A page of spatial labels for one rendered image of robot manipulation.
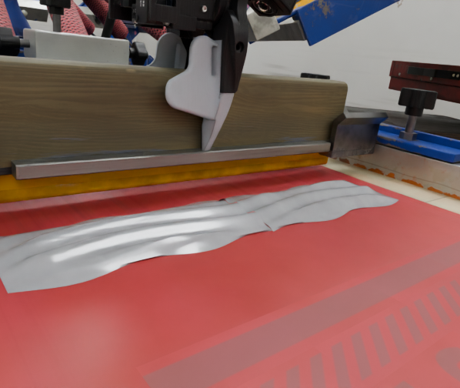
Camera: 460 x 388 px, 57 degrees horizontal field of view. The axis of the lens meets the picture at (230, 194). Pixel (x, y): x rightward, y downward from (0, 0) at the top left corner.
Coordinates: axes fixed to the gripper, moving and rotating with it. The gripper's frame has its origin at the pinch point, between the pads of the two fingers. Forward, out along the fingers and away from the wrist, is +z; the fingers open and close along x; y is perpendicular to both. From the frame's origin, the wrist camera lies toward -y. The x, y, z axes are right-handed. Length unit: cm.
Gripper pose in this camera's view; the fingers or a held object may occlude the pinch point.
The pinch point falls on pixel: (198, 130)
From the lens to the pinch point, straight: 39.1
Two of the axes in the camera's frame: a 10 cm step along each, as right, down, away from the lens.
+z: -1.0, 9.4, 3.3
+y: -7.8, 1.3, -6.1
